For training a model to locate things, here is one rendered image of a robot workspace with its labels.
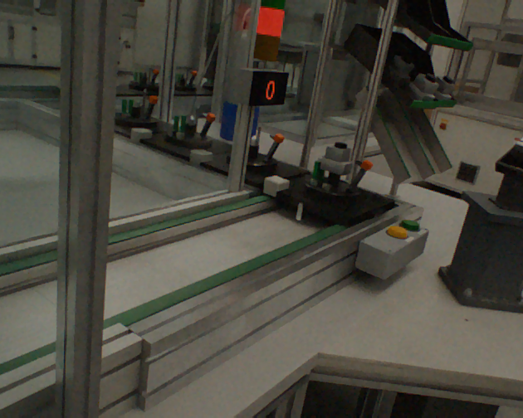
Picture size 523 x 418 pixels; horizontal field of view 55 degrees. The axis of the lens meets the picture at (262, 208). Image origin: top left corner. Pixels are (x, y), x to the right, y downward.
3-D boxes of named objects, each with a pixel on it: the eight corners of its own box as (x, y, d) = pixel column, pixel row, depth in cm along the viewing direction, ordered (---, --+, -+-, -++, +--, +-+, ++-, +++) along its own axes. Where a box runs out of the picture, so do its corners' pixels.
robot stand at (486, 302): (529, 314, 103) (564, 224, 96) (459, 304, 102) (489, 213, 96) (498, 280, 117) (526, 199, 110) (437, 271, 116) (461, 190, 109)
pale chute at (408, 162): (422, 181, 143) (436, 173, 140) (397, 185, 134) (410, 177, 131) (382, 96, 150) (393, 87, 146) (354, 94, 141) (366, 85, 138)
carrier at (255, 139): (310, 178, 141) (318, 134, 137) (256, 191, 122) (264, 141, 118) (243, 155, 154) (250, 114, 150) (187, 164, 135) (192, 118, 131)
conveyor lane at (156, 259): (384, 239, 131) (393, 203, 127) (113, 386, 65) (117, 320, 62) (295, 204, 146) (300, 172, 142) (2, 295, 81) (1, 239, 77)
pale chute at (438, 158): (441, 173, 155) (452, 167, 151) (417, 177, 146) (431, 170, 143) (402, 96, 161) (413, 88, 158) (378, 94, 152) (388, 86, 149)
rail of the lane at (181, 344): (414, 243, 131) (425, 204, 127) (144, 412, 62) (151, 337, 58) (394, 235, 134) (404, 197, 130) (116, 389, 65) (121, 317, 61)
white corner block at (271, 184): (287, 196, 123) (290, 180, 121) (276, 199, 119) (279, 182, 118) (272, 190, 125) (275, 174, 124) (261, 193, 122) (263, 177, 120)
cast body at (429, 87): (428, 106, 135) (445, 85, 131) (417, 104, 132) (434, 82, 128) (410, 88, 140) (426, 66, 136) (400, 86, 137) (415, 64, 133)
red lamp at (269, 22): (285, 37, 105) (289, 12, 103) (271, 35, 101) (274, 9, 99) (266, 34, 107) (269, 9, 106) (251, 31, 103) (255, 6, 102)
